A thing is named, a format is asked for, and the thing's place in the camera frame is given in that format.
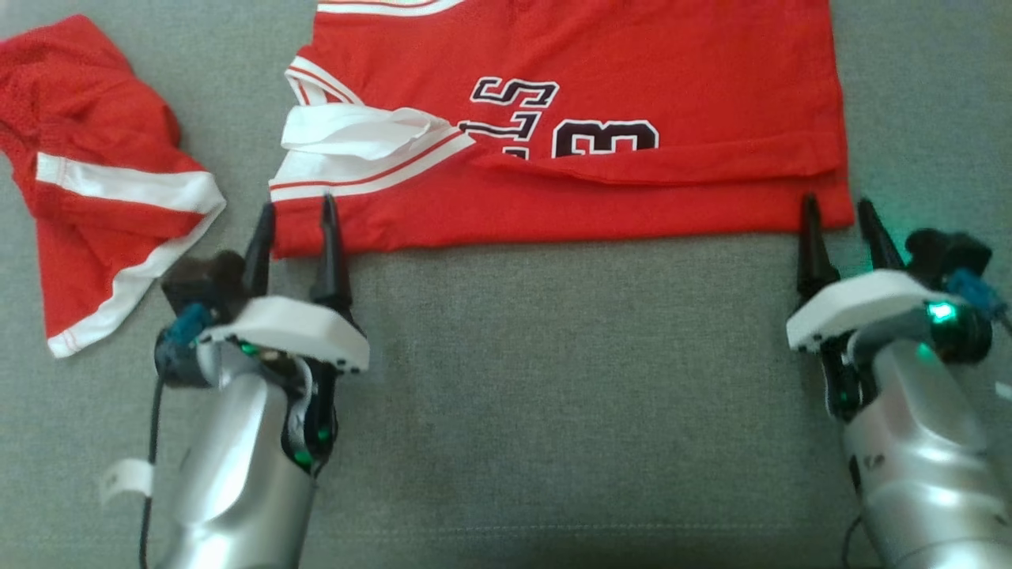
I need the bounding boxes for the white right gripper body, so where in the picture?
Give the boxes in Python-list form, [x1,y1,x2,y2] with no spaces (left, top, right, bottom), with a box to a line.
[787,269,947,353]

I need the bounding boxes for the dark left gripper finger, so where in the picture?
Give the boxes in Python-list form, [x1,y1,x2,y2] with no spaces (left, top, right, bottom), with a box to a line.
[308,194,355,315]
[241,202,278,300]

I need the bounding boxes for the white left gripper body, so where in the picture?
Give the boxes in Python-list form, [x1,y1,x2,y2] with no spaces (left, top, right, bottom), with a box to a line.
[196,296,370,373]

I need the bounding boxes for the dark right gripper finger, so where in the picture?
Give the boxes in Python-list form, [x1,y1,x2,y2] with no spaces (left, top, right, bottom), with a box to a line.
[856,198,907,274]
[795,194,841,306]

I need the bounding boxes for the red shorts with white trim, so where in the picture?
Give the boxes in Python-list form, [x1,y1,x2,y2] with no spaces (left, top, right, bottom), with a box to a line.
[0,14,228,360]

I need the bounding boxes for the red basketball jersey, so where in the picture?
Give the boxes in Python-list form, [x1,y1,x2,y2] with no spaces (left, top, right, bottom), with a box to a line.
[269,0,857,258]

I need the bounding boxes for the grey sofa seat cushion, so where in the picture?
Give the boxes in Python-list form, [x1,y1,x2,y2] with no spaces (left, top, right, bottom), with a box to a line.
[0,0,1012,569]

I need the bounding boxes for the white left cable tag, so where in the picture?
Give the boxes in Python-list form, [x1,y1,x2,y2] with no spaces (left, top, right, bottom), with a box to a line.
[100,458,156,505]

